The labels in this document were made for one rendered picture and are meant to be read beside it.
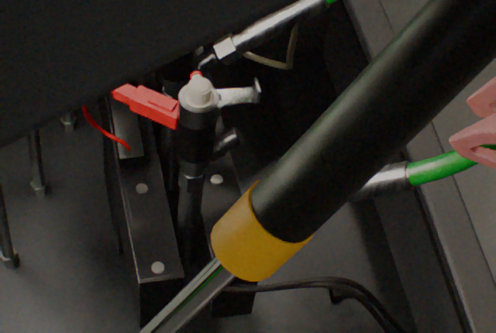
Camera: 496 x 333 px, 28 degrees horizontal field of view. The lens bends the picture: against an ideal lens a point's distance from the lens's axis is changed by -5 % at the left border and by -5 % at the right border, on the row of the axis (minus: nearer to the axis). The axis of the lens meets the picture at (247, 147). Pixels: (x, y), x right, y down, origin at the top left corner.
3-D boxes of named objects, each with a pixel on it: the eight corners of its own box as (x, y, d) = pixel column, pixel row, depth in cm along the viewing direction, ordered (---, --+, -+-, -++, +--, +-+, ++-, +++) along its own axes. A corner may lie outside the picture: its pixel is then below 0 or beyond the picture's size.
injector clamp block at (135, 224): (244, 348, 92) (262, 266, 81) (139, 363, 90) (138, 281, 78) (178, 77, 112) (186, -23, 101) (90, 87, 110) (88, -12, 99)
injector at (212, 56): (211, 191, 91) (229, 25, 75) (156, 197, 90) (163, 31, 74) (204, 166, 93) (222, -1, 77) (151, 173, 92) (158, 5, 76)
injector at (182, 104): (229, 266, 87) (253, 106, 70) (173, 273, 86) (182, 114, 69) (222, 239, 88) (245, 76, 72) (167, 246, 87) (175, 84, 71)
